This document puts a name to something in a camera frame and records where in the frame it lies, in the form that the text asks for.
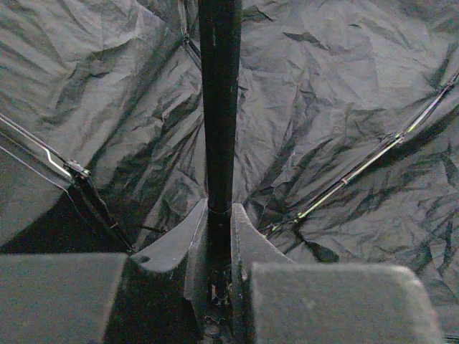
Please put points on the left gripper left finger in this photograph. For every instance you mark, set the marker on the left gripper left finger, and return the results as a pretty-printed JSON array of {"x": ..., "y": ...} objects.
[{"x": 157, "y": 295}]

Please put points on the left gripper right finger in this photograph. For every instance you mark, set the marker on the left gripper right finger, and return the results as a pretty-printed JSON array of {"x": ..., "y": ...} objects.
[{"x": 276, "y": 300}]

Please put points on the lavender umbrella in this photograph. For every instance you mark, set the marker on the lavender umbrella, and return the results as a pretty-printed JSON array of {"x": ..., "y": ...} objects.
[{"x": 333, "y": 123}]

